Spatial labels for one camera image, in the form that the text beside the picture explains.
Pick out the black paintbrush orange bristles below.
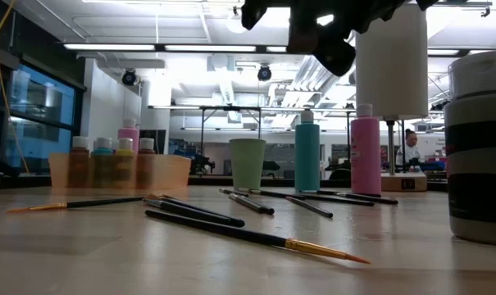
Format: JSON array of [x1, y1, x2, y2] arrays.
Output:
[[6, 196, 146, 214]]

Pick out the small yellow paint bottle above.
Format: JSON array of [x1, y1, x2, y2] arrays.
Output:
[[115, 137, 134, 188]]

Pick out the small blue paint bottle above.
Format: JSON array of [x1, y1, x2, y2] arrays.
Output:
[[92, 137, 114, 188]]

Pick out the yellow cable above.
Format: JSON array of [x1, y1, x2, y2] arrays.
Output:
[[0, 0, 31, 174]]

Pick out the long black paintbrush gold ferrule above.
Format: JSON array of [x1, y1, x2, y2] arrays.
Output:
[[143, 209, 372, 266]]

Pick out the person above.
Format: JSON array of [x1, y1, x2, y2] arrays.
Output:
[[394, 128, 423, 167]]

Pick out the thick black paintbrush gold ferrule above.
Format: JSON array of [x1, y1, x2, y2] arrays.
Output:
[[148, 193, 247, 229]]

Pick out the black background metal frame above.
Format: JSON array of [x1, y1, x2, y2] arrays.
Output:
[[198, 104, 263, 157]]

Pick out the orange translucent plastic bin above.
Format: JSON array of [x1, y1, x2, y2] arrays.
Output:
[[48, 152, 192, 190]]

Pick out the small tan paint bottle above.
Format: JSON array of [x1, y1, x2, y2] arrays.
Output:
[[137, 137, 156, 188]]

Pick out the white shade wooden base lamp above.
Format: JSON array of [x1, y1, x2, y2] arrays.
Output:
[[353, 3, 430, 193]]

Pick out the ceiling strip light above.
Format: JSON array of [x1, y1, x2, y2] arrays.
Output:
[[164, 44, 257, 52], [62, 43, 157, 52]]

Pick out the small rust brown paint bottle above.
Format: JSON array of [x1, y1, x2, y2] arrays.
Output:
[[69, 135, 91, 188]]

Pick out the light green plastic cup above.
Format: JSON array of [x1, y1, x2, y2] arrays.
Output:
[[229, 138, 267, 192]]

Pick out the small grey paint bottle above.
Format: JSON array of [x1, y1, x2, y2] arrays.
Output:
[[443, 50, 496, 247]]

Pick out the thick black paintbrush silver ferrule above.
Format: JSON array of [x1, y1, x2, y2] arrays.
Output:
[[142, 197, 232, 226]]

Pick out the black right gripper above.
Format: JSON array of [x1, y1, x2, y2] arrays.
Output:
[[267, 0, 404, 78]]

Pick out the large turquoise paint bottle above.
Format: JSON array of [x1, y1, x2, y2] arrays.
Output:
[[294, 109, 321, 193]]

